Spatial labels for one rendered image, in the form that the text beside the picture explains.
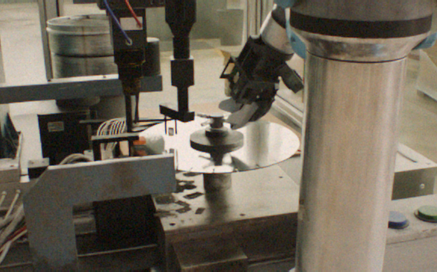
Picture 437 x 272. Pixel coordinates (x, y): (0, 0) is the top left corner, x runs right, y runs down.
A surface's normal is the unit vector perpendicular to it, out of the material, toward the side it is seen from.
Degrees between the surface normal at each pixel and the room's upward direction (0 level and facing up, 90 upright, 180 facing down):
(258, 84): 120
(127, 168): 90
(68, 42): 90
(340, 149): 93
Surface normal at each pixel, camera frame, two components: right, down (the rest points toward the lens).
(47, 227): 0.27, 0.32
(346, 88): -0.43, 0.35
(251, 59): 0.43, 0.72
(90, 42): 0.05, 0.33
